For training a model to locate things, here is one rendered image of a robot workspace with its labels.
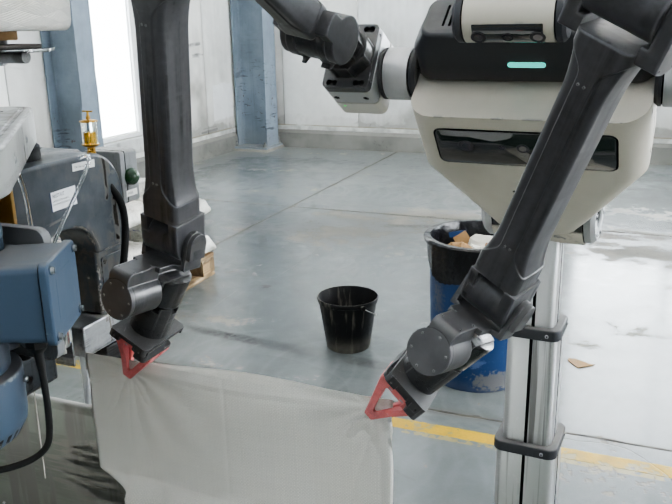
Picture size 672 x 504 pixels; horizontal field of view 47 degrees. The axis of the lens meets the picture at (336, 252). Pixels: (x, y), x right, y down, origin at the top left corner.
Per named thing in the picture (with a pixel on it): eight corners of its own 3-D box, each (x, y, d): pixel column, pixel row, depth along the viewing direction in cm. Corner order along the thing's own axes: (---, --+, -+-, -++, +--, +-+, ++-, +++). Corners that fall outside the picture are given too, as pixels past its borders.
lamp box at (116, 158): (140, 199, 137) (135, 148, 134) (124, 204, 133) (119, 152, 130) (105, 196, 139) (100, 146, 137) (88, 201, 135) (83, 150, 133)
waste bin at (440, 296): (538, 358, 364) (546, 223, 346) (519, 407, 319) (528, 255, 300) (438, 344, 382) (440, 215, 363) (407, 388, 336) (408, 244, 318)
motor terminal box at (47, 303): (89, 332, 91) (78, 237, 88) (64, 369, 82) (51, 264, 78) (17, 334, 91) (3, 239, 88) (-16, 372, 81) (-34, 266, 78)
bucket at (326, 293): (386, 338, 390) (387, 289, 383) (366, 361, 364) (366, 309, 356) (332, 330, 401) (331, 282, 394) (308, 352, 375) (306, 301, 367)
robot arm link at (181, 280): (202, 272, 111) (175, 249, 113) (168, 283, 105) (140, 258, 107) (185, 309, 114) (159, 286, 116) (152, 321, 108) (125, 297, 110)
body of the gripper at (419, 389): (380, 380, 98) (421, 348, 94) (404, 349, 107) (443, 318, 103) (415, 420, 97) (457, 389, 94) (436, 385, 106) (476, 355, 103)
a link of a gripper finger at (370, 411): (345, 404, 104) (393, 366, 99) (363, 381, 110) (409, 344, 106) (379, 442, 103) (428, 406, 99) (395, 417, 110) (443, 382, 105)
